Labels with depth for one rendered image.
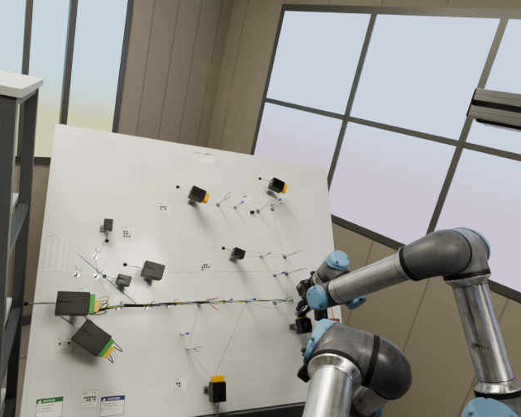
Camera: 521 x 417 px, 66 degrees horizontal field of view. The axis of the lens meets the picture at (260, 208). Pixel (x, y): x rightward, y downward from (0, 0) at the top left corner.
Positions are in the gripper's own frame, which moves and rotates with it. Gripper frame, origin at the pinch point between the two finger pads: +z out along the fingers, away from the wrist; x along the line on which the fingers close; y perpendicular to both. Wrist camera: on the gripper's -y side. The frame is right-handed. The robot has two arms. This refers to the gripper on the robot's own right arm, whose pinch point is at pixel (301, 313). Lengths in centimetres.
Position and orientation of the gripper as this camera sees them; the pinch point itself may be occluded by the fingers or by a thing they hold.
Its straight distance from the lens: 164.6
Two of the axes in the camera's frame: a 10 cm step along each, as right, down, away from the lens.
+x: -8.9, 0.1, -4.6
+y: -3.1, -7.4, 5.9
